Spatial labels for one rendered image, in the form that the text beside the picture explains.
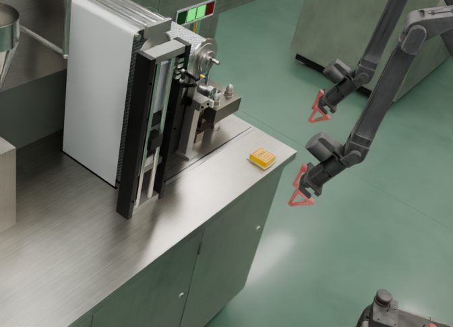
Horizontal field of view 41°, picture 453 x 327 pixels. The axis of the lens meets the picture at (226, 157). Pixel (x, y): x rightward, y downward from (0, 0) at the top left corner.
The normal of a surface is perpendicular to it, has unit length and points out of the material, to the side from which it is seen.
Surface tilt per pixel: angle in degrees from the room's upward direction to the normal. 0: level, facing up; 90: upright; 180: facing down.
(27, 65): 90
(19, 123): 90
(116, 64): 90
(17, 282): 0
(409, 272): 0
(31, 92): 90
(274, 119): 0
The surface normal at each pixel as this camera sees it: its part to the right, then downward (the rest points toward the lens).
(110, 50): -0.58, 0.38
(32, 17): 0.79, 0.48
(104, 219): 0.20, -0.79
